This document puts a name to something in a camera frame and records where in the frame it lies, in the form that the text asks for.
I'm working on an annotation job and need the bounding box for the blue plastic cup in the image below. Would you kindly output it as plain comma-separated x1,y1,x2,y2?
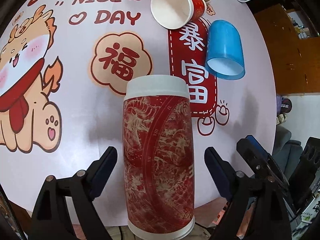
204,20,245,80

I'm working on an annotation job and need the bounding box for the grey chair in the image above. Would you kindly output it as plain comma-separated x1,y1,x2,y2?
272,125,303,179

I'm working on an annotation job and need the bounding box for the tall red patterned cup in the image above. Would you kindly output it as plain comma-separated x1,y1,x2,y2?
123,75,195,239

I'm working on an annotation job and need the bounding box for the printed cartoon tablecloth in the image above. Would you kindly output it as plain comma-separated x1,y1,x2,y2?
1,0,276,226

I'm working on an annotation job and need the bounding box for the red paper cup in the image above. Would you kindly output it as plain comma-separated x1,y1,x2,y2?
150,0,207,30

